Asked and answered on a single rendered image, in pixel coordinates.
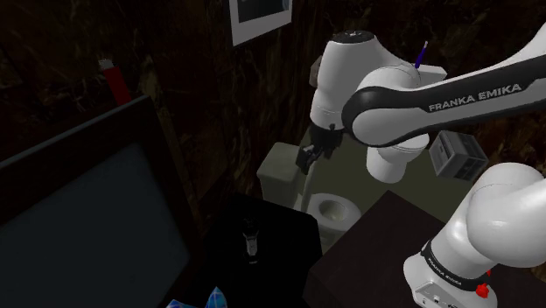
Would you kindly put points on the grey box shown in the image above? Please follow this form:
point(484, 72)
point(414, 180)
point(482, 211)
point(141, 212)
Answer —
point(456, 155)

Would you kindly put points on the blue pen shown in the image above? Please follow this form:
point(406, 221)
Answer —
point(421, 54)

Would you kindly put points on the small grey upright object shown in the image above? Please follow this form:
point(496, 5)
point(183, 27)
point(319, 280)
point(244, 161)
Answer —
point(251, 243)

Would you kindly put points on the pale grey toilet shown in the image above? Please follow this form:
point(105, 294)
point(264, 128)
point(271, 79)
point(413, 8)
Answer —
point(279, 175)

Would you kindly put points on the black cabinet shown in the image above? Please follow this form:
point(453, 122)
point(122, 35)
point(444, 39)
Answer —
point(281, 256)

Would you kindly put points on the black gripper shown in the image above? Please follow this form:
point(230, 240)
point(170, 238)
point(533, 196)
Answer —
point(325, 138)

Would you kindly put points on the blue white patterned object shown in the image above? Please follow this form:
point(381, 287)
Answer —
point(216, 299)

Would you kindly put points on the large black framed panel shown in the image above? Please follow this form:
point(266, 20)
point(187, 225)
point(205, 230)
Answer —
point(85, 213)

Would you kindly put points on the white framed wall picture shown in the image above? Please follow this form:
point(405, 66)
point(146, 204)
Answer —
point(260, 25)

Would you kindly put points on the white angular block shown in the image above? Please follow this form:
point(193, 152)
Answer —
point(433, 72)

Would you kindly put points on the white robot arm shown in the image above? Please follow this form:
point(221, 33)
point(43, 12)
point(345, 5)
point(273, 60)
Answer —
point(490, 213)

